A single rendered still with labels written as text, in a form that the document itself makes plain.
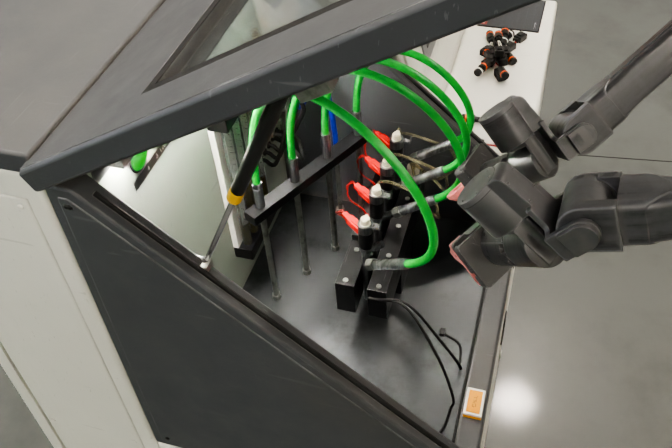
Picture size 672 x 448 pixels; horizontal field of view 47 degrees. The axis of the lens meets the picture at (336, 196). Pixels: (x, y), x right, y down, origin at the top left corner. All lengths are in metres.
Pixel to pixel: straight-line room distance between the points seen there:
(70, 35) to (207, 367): 0.54
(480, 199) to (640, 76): 0.41
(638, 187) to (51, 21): 0.87
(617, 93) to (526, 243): 0.37
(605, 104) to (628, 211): 0.35
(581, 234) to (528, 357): 1.75
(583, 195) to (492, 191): 0.09
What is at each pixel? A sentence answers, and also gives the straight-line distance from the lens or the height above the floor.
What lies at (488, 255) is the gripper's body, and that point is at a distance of 0.95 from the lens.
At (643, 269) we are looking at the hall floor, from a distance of 2.88.
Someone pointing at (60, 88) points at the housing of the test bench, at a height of 1.50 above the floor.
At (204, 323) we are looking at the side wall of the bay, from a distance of 1.12.
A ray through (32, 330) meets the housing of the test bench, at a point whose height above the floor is 1.09.
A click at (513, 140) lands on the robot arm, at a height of 1.38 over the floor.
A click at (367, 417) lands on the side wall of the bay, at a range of 1.19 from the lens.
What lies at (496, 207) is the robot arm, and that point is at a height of 1.50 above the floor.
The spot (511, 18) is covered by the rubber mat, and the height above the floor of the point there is 0.98.
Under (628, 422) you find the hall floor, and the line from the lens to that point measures 2.50.
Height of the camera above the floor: 2.10
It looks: 44 degrees down
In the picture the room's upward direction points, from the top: 5 degrees counter-clockwise
